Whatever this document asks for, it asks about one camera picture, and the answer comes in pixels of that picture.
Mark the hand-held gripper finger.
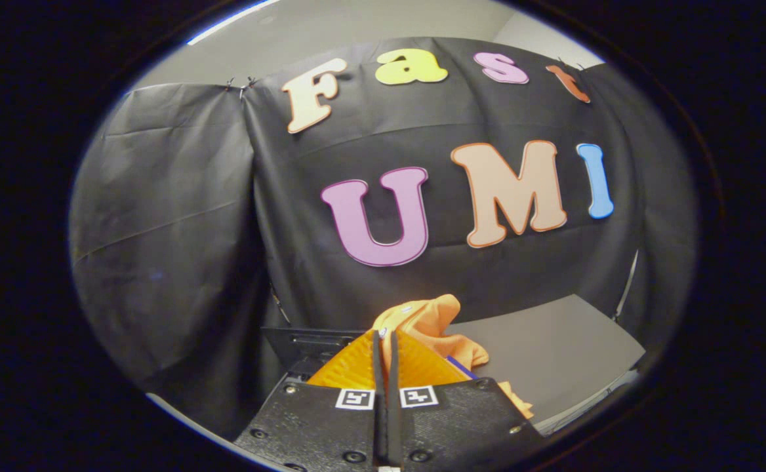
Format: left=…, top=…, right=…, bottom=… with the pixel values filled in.
left=388, top=329, right=544, bottom=472
left=233, top=329, right=389, bottom=472

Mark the orange shirt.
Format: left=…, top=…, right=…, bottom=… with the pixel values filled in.
left=371, top=294, right=534, bottom=420

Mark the white cabinet with grey top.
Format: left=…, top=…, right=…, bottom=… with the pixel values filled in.
left=445, top=294, right=647, bottom=437

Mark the black backdrop cloth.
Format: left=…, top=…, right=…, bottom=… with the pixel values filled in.
left=68, top=36, right=698, bottom=440

